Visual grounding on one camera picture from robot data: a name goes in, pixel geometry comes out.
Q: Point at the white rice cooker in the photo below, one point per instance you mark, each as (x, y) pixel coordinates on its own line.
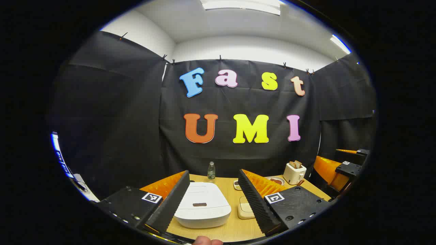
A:
(204, 214)

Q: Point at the ceiling light panel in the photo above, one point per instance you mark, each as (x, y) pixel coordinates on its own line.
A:
(340, 44)
(238, 5)

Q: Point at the white side desk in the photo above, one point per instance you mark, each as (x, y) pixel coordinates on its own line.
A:
(88, 194)

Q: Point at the brown meat piece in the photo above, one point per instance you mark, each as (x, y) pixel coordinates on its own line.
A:
(276, 181)

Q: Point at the cream toaster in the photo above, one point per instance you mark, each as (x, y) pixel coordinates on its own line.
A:
(293, 174)

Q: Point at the white divided seasoning tray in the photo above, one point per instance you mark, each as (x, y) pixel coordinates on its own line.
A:
(236, 185)

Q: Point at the white round plate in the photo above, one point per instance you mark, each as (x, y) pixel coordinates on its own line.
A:
(281, 178)

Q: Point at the brown wooden spoon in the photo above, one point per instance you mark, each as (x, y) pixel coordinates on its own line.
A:
(300, 183)

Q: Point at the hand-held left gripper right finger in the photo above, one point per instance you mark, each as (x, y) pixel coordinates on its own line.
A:
(253, 200)

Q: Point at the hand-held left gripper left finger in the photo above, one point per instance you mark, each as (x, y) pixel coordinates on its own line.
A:
(173, 200)

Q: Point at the toasted bread slice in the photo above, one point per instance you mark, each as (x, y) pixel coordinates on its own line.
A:
(298, 163)
(292, 164)

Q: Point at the black backdrop cloth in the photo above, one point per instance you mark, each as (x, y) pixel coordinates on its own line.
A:
(136, 119)

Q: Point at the clear water bottle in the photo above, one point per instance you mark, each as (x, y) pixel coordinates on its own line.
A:
(211, 173)

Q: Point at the cream square rice dish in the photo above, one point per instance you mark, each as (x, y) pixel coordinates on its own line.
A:
(244, 209)

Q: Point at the computer monitor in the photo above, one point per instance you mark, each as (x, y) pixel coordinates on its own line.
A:
(56, 149)

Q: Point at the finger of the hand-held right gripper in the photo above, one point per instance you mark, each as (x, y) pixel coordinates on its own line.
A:
(349, 169)
(362, 152)

